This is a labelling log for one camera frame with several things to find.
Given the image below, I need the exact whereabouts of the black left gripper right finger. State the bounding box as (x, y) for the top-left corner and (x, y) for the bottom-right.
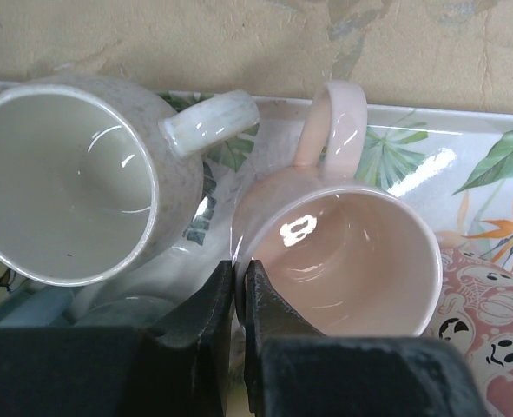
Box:
(244, 261), (486, 416)

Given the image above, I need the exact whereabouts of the grey blue ceramic cup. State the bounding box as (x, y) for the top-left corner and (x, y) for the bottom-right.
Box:
(75, 295), (177, 328)

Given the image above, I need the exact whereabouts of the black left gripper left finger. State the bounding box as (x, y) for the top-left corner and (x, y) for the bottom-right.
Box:
(0, 261), (233, 416)

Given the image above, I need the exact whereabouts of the red ceramic cup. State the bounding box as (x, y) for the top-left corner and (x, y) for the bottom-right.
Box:
(424, 248), (513, 416)

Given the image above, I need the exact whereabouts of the floral serving tray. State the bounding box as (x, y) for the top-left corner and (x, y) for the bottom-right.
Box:
(0, 80), (513, 417)

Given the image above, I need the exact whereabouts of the white ceramic cup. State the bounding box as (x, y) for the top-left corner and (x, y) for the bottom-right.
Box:
(0, 74), (260, 287)

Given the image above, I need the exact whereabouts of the light blue ceramic cup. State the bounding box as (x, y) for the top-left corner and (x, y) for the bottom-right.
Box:
(0, 287), (75, 328)

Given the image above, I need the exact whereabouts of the pink ceramic cup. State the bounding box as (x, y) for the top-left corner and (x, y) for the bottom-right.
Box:
(231, 81), (443, 336)

